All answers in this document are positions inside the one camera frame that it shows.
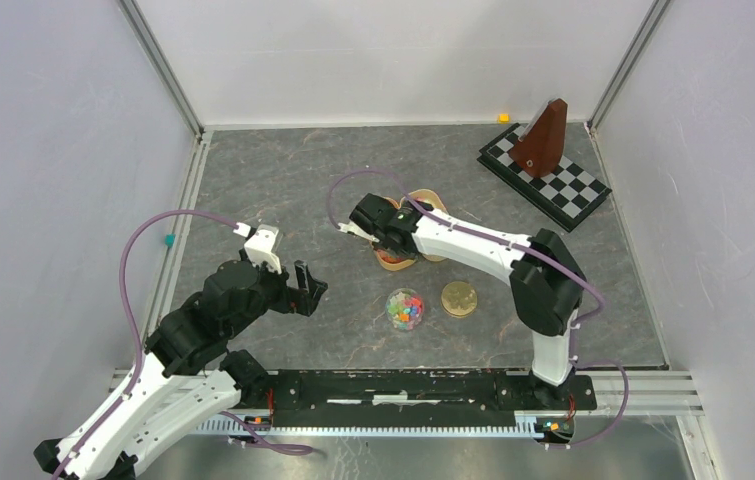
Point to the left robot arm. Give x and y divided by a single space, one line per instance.
186 374

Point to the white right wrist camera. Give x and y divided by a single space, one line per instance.
353 229

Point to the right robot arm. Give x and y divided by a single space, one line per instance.
543 276

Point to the clear plastic round jar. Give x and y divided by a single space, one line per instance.
404 308

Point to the gold round jar lid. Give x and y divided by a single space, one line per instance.
459 299

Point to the gold tin of gummy candies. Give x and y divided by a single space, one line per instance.
391 262

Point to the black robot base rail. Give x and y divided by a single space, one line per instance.
427 398

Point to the brown wooden metronome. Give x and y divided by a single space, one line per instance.
540 146

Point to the gold tin of star candies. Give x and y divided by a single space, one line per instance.
425 197

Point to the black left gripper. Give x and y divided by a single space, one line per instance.
302 300

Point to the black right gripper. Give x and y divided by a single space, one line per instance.
378 245

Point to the black white chessboard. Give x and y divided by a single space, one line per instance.
568 195

